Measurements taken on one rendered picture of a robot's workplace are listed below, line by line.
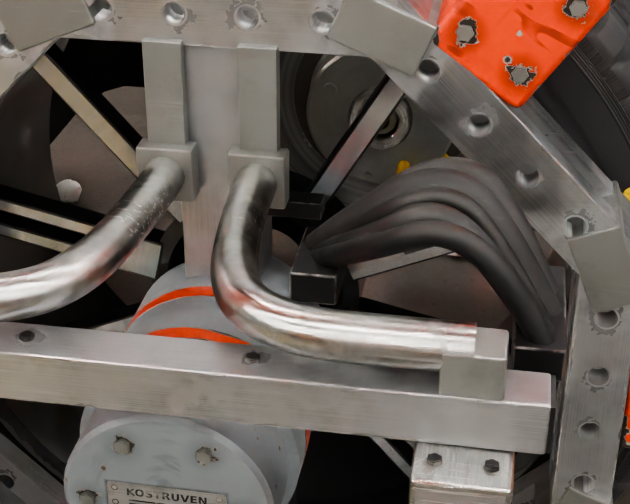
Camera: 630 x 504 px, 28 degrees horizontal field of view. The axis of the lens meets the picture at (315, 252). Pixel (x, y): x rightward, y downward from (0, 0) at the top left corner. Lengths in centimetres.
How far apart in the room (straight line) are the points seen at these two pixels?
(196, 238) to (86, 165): 236
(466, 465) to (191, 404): 14
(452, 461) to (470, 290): 200
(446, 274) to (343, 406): 205
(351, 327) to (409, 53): 20
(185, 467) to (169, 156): 19
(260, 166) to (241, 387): 18
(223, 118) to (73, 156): 246
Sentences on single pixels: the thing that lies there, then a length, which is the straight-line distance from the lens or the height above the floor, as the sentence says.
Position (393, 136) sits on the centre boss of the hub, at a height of 84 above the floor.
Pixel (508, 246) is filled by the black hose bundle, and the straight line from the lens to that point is 67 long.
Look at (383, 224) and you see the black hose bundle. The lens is 66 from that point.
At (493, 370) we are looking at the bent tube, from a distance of 61.
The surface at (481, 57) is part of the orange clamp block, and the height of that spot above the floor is 108.
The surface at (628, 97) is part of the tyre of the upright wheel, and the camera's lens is 84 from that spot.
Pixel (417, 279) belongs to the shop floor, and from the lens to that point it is 265.
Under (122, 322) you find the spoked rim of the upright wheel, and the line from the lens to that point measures 100.
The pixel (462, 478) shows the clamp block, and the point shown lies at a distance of 62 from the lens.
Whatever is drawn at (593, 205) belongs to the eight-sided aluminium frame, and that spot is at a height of 100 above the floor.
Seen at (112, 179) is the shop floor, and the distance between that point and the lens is 310.
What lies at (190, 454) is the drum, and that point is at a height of 89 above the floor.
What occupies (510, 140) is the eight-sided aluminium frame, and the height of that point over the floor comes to 103.
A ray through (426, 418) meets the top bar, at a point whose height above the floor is 97.
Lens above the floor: 134
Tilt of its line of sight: 29 degrees down
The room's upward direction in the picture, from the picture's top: straight up
